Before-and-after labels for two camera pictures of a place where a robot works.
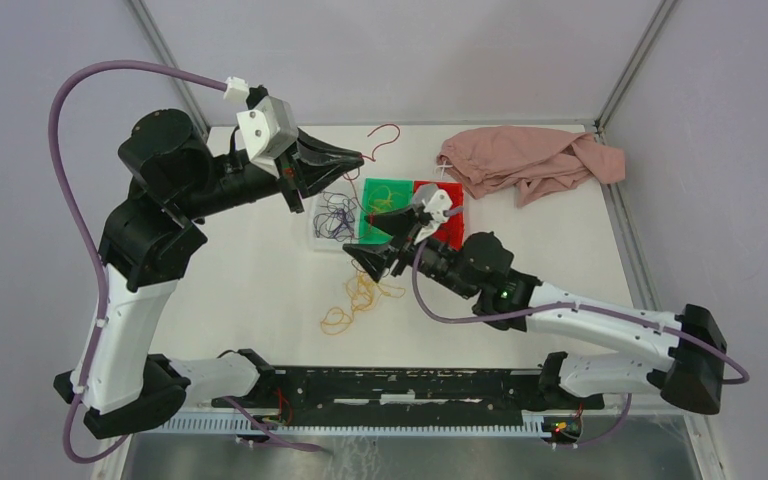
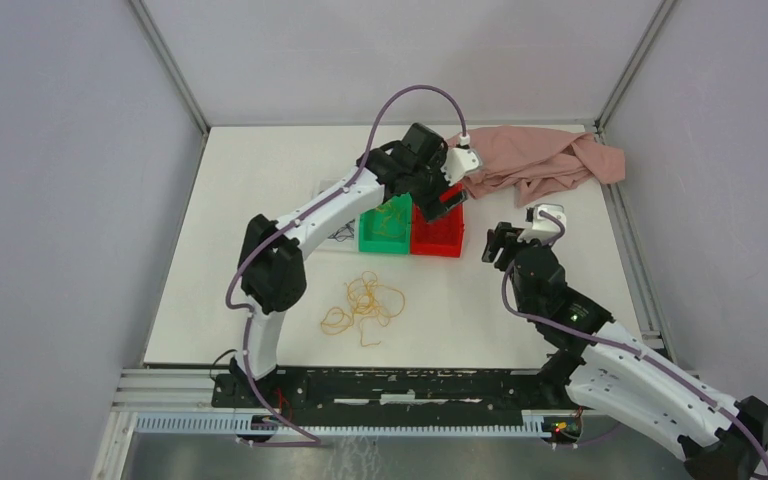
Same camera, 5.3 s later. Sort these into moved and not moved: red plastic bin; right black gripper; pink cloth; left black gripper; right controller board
Moved: right black gripper; left black gripper
Not moved: right controller board; pink cloth; red plastic bin
